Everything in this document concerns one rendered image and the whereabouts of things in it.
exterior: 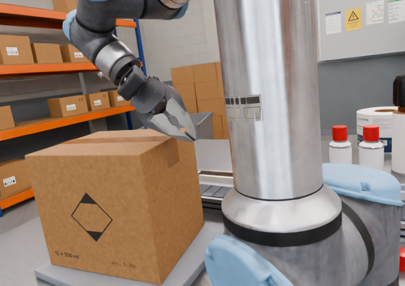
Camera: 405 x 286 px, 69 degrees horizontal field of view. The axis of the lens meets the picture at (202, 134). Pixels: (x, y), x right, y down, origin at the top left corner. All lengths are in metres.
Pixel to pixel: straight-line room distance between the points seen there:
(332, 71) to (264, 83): 5.00
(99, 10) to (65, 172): 0.33
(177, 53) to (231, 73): 6.06
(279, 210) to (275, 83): 0.11
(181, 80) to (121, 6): 3.83
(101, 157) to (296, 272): 0.42
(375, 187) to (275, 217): 0.15
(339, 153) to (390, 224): 0.39
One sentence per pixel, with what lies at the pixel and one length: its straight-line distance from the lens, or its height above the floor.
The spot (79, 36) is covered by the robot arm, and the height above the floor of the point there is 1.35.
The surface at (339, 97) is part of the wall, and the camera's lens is 5.26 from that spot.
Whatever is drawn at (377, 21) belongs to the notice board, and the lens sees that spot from 5.09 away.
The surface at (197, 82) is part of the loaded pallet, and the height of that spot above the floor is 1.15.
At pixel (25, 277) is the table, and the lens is 0.87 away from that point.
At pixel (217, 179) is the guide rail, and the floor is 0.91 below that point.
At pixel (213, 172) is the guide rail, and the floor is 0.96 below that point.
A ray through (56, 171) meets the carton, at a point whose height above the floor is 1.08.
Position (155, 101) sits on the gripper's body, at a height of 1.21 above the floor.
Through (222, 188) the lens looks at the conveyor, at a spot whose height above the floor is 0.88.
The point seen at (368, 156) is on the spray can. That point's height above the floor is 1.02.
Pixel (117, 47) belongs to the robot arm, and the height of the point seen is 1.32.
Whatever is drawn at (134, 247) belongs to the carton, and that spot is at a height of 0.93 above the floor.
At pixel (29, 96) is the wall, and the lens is 4.98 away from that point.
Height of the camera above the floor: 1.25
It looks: 11 degrees down
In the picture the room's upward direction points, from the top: 7 degrees counter-clockwise
